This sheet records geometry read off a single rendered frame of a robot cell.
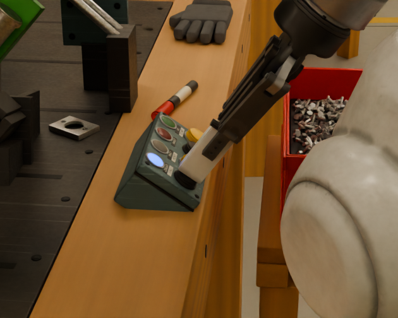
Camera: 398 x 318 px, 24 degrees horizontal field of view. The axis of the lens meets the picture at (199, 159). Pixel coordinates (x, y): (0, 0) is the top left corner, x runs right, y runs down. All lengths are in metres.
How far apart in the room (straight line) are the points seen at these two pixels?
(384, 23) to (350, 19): 3.83
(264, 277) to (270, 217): 0.09
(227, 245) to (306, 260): 1.50
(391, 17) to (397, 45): 4.23
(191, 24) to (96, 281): 0.75
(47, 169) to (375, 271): 0.63
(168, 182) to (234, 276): 1.17
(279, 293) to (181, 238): 0.26
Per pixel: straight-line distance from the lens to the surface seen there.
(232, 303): 2.19
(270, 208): 1.23
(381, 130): 0.58
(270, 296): 1.19
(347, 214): 0.57
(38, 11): 1.09
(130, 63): 1.25
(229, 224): 2.08
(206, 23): 1.57
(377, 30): 4.61
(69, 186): 1.08
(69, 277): 0.91
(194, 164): 1.00
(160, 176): 1.00
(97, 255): 0.94
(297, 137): 1.25
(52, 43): 1.56
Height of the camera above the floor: 1.39
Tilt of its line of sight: 26 degrees down
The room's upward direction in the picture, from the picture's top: straight up
